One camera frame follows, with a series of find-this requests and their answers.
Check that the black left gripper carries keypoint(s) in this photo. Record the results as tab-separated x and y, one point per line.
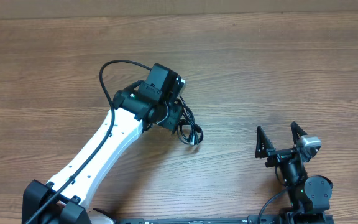
174	108

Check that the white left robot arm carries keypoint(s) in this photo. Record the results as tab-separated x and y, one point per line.
67	196

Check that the brown cardboard back panel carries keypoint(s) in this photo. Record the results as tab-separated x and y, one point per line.
45	9

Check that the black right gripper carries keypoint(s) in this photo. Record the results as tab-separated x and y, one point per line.
264	149

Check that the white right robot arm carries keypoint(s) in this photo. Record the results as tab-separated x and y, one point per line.
309	196

